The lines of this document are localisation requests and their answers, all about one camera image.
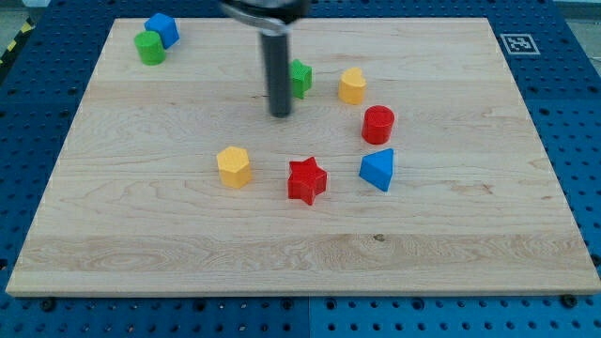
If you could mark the green cylinder block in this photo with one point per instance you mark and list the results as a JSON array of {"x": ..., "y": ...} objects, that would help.
[{"x": 149, "y": 47}]

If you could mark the red cylinder block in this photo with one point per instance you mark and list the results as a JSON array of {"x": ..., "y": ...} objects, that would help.
[{"x": 377, "y": 124}]

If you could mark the red star block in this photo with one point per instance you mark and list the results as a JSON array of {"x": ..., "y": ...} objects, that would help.
[{"x": 306, "y": 181}]

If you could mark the green star block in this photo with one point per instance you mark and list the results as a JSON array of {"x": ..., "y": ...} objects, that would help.
[{"x": 301, "y": 78}]

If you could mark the wooden board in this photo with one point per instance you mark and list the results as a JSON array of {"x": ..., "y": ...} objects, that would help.
[{"x": 135, "y": 206}]

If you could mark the blue triangle block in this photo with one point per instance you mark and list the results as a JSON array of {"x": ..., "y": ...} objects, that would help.
[{"x": 377, "y": 168}]

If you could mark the yellow heart block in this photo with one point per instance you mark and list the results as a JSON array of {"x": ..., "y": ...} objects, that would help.
[{"x": 352, "y": 86}]

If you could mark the blue cube block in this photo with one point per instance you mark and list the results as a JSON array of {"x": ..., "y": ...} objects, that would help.
[{"x": 165, "y": 26}]

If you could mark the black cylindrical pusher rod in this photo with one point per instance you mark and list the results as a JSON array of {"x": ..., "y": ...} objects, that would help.
[{"x": 277, "y": 72}]

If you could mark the white fiducial marker tag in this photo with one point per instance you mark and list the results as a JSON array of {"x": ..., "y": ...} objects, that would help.
[{"x": 519, "y": 44}]

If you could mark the yellow hexagon block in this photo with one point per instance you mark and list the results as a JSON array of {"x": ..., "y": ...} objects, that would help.
[{"x": 234, "y": 167}]

